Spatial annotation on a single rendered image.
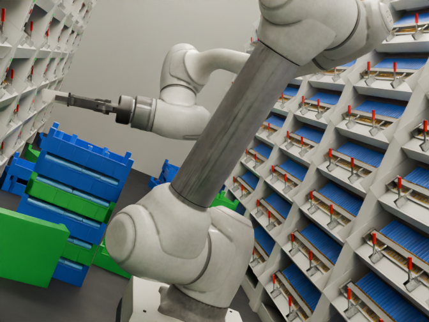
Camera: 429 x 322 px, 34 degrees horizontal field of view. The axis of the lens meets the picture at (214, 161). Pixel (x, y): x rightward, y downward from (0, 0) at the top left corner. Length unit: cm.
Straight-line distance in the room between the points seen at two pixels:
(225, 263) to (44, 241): 84
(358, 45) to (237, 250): 54
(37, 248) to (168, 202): 90
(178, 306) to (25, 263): 77
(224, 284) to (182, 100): 51
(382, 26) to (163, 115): 63
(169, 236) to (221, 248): 18
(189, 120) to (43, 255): 75
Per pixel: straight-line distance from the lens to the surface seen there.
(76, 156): 241
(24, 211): 245
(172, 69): 193
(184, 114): 185
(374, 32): 154
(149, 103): 186
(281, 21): 140
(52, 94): 189
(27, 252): 232
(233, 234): 165
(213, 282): 165
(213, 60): 187
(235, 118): 146
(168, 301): 171
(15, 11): 221
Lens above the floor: 77
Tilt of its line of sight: 4 degrees down
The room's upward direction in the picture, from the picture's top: 23 degrees clockwise
